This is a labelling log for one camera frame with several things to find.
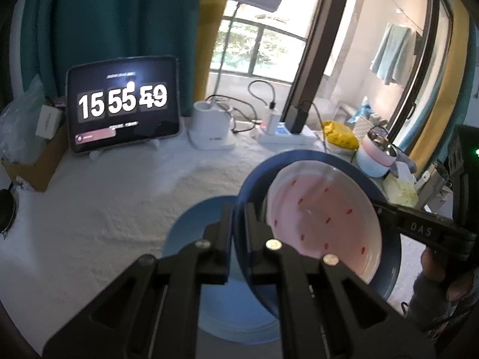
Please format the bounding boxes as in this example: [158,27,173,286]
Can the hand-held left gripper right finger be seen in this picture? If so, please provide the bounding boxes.
[244,202,436,359]

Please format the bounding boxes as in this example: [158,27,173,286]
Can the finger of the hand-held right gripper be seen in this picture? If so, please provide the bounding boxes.
[372,200,472,259]

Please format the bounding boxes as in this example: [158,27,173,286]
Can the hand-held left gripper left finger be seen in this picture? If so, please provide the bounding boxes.
[42,203,234,359]

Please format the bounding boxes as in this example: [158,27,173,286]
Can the light blue plate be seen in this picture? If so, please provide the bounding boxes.
[162,195,279,345]

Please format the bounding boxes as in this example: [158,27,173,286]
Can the dark blue bowl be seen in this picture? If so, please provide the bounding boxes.
[232,149,402,320]

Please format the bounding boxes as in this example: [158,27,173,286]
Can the pink strawberry print bowl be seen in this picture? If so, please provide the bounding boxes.
[265,159,383,285]

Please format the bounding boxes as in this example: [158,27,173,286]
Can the person's right hand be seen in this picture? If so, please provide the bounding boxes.
[419,249,478,302]

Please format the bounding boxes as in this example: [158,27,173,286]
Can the yellow tissue pack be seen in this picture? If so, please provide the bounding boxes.
[382,162,419,208]

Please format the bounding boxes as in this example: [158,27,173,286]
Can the grey cloth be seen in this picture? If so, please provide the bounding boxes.
[389,150,418,174]

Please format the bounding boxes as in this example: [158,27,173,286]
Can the pink steel bowl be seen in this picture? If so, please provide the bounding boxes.
[361,127,399,167]

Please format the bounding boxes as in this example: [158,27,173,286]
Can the white power strip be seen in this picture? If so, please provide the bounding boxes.
[256,123,322,144]

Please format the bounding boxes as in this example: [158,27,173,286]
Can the white desk lamp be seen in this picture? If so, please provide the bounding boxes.
[187,0,282,151]

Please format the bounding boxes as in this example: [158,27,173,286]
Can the white charger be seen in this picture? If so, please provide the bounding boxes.
[262,101,279,135]

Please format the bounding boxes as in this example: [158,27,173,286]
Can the white tray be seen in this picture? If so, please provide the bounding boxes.
[325,142,356,156]

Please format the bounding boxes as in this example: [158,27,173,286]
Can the white basket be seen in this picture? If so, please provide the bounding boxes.
[352,115,380,139]

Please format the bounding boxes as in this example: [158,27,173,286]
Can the white tablecloth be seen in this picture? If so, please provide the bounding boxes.
[0,116,423,356]

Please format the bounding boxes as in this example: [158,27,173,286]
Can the black charger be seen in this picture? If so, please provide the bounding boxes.
[286,107,310,135]

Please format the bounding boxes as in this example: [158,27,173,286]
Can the yellow wipes packet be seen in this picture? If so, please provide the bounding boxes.
[322,120,360,150]

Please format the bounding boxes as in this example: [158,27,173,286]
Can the blue bag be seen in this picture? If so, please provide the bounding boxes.
[354,96,371,120]

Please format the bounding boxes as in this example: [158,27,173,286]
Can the light blue hanging towel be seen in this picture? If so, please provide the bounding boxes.
[370,22,416,86]

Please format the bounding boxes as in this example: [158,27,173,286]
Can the black tablet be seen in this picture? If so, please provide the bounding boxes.
[65,56,183,155]

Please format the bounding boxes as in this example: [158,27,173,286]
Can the yellow curtain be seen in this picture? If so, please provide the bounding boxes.
[195,0,229,101]

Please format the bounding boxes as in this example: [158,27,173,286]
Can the balcony railing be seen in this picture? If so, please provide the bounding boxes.
[210,17,311,79]

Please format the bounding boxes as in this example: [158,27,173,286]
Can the cardboard box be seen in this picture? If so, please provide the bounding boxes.
[2,120,70,192]

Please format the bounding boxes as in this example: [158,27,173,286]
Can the small white box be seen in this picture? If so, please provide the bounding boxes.
[35,105,62,139]

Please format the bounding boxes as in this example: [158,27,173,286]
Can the black round object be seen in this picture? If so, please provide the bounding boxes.
[0,189,16,238]

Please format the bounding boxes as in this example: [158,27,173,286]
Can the clear plastic bag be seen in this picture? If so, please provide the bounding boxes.
[0,75,49,165]

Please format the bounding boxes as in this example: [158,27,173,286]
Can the teal curtain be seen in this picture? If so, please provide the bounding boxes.
[19,0,204,120]

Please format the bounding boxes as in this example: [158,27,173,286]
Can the black lamp cable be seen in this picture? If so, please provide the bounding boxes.
[204,95,263,134]

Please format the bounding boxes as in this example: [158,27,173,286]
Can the black charger cable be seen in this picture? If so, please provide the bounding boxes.
[249,80,278,109]
[299,100,330,150]

